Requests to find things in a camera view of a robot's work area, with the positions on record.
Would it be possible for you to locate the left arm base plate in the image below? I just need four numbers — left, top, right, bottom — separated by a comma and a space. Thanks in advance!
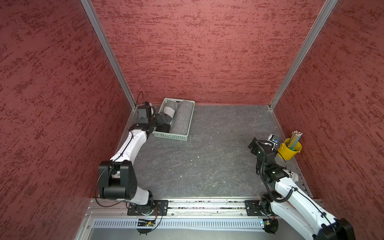
127, 200, 169, 217

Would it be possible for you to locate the right corner aluminium post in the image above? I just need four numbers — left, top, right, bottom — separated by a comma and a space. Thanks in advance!
269, 0, 338, 111

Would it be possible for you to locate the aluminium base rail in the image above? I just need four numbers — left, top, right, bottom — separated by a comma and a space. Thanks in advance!
85, 197, 267, 219

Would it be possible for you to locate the left corner aluminium post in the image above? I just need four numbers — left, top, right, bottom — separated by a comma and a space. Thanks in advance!
81, 0, 137, 110

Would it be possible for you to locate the pale green plastic basket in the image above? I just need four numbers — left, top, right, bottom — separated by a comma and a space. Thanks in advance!
153, 98, 196, 141

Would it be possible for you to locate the black white checkered scarf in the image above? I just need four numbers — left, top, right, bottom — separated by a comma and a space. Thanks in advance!
156, 101, 180, 133

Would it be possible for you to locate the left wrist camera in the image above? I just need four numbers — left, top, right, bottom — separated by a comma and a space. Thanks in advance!
137, 102, 156, 124

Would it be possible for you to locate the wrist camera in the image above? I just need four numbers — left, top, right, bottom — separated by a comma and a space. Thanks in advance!
137, 102, 156, 124
268, 134, 283, 145

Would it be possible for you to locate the grey cloth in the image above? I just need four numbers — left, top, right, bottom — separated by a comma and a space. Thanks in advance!
170, 101, 194, 136

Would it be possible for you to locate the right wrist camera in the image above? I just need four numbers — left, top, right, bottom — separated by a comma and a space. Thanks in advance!
268, 134, 283, 145

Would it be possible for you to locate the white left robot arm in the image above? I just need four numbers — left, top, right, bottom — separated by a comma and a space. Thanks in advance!
95, 112, 172, 216

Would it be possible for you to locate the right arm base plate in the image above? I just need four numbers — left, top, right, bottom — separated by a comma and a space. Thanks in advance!
244, 200, 263, 217

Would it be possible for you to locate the corner aluminium post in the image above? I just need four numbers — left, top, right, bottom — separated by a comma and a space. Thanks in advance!
81, 0, 137, 110
269, 0, 338, 111

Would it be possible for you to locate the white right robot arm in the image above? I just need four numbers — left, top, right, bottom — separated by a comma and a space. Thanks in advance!
248, 138, 356, 240

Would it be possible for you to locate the colored pencils bundle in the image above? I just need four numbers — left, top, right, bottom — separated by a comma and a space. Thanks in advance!
288, 131, 303, 151

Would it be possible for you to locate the yellow pencil bucket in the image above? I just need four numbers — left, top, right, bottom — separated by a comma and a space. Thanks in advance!
278, 138, 303, 161

